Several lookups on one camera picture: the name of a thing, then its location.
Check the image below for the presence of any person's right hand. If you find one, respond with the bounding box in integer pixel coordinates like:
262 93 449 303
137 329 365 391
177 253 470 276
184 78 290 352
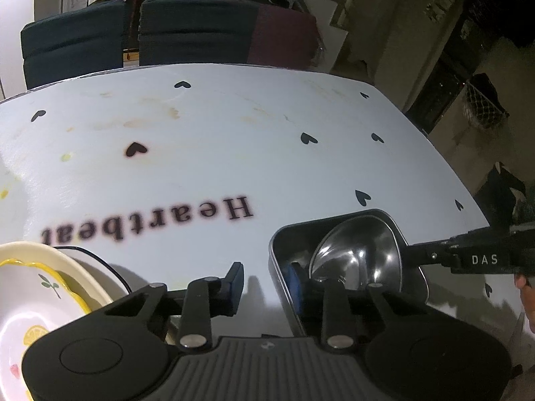
515 275 535 336

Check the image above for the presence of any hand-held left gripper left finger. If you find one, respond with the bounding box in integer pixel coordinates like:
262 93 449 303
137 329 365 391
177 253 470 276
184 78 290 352
102 261 245 350

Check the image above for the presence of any white leaf print plate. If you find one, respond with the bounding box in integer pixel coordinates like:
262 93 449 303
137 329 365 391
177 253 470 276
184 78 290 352
53 246 133 299

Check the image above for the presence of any maroon cloth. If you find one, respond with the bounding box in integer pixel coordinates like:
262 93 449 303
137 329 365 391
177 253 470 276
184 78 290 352
246 3 319 70

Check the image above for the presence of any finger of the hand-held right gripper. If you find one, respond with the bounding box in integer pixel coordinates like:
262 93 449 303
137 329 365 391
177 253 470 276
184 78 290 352
402 237 457 267

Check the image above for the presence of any black mesh basket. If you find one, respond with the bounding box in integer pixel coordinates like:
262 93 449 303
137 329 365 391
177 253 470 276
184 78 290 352
463 73 511 129

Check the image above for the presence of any small round steel bowl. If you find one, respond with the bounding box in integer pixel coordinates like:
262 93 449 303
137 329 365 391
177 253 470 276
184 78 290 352
309 216 404 294

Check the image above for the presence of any floral yellow rim bowl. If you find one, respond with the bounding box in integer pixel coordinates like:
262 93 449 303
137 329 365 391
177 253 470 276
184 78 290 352
0 261 91 401

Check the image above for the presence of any dark cloth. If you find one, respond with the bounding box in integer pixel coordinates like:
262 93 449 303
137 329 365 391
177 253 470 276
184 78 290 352
473 162 528 227

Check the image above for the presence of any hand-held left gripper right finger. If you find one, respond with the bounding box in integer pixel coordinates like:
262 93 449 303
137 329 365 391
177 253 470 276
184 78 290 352
288 261 424 350

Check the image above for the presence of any dark blue chair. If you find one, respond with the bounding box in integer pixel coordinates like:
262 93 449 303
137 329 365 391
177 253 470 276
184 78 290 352
20 0 131 90
137 0 258 68

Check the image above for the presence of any cream two-handled bowl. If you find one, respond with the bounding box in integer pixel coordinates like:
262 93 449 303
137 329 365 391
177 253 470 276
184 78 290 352
0 242 181 347

